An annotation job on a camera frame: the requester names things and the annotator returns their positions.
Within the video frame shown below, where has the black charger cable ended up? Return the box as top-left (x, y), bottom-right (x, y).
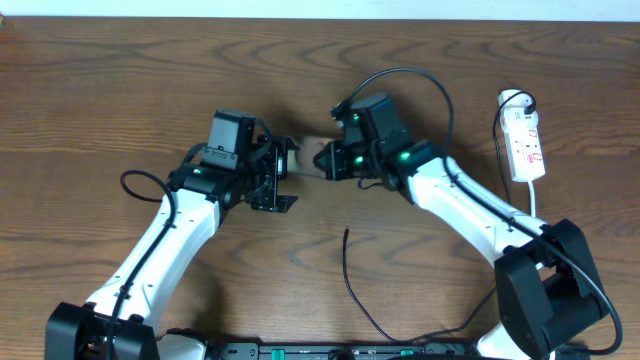
top-left (341, 90), bottom-right (538, 346)

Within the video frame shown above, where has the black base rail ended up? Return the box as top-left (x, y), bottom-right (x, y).
top-left (209, 342), bottom-right (481, 360)

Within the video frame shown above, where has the white USB charger adapter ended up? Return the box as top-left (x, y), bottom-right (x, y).
top-left (498, 89), bottom-right (538, 127)

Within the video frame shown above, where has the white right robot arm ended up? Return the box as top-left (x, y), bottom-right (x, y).
top-left (313, 133), bottom-right (619, 359)

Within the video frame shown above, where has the white power strip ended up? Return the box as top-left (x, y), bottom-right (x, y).
top-left (500, 107), bottom-right (546, 183)

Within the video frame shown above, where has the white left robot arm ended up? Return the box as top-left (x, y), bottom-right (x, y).
top-left (44, 135), bottom-right (297, 359)

